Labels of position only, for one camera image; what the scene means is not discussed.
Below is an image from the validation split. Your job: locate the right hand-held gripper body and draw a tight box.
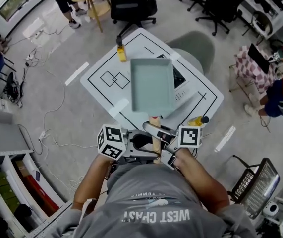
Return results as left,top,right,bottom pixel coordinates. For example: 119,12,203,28
164,124,204,171

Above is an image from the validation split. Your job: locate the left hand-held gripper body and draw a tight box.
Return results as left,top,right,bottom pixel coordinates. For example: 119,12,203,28
97,124,133,161

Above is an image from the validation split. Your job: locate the teal rectangular pan wooden handle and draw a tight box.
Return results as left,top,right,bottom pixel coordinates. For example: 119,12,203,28
130,58,175,165

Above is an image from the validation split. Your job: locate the person's left forearm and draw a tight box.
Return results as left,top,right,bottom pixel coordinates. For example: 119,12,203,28
71,154,113,209

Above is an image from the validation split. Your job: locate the person's right forearm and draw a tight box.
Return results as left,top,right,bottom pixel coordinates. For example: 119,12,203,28
174,147,230,219

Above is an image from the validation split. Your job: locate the yellow oil bottle black cap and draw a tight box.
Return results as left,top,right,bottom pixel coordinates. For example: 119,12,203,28
187,115,210,128
116,35,128,63

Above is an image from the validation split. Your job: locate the person's grey t-shirt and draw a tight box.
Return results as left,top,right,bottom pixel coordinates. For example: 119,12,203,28
32,162,258,238

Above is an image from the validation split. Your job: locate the white square table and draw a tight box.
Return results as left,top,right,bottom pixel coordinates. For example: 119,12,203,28
80,27,225,143

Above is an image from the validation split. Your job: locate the black metal mesh chair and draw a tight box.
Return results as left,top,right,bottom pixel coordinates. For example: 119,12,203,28
226,154,281,220

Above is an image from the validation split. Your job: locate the red box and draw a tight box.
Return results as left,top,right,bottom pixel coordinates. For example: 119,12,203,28
23,174,60,214

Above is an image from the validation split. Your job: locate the pink checkered cloth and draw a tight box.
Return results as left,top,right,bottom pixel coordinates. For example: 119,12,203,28
235,46,281,94

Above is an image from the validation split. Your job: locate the grey green shell chair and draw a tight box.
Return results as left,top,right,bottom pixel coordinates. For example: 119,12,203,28
165,30,216,76

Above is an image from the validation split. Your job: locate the brown cardboard box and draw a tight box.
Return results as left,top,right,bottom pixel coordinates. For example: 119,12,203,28
15,159,31,178

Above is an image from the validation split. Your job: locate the black flat pad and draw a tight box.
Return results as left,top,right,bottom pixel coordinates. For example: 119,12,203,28
247,43,271,74

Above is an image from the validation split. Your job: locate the grey cabinet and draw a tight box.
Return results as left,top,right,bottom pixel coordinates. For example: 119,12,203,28
0,119,35,154

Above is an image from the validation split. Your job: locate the white shelving unit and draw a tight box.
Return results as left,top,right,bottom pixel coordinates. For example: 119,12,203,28
0,149,72,238

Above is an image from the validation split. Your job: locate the black equipment bundle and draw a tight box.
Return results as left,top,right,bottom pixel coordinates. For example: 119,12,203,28
3,72,25,106

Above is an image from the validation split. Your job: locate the white round camera device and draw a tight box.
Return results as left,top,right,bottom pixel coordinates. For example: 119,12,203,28
262,201,281,218

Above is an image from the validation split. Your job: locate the white wall rack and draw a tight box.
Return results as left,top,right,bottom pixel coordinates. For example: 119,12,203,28
242,0,283,39

